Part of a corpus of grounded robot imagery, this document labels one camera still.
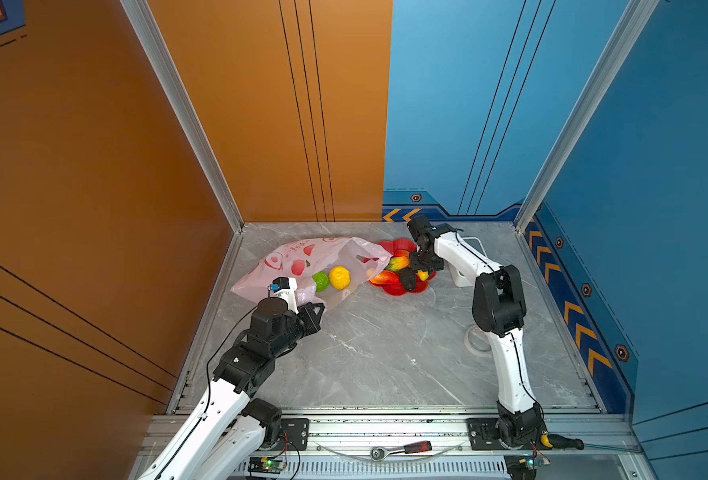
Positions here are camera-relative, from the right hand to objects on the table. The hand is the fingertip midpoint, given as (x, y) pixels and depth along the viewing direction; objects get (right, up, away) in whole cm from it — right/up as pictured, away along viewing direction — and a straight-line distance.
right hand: (420, 267), depth 102 cm
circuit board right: (+18, -46, -31) cm, 58 cm away
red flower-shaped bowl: (-8, -7, -2) cm, 11 cm away
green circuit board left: (-43, -45, -31) cm, 70 cm away
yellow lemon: (-27, -3, -5) cm, 28 cm away
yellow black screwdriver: (+28, -40, -31) cm, 58 cm away
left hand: (-29, -7, -28) cm, 41 cm away
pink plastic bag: (-38, +4, -15) cm, 41 cm away
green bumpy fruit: (-33, -4, -5) cm, 34 cm away
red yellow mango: (-12, -3, -4) cm, 13 cm away
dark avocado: (-5, -3, -3) cm, 6 cm away
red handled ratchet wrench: (-16, -42, -33) cm, 55 cm away
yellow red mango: (-8, +1, 0) cm, 8 cm away
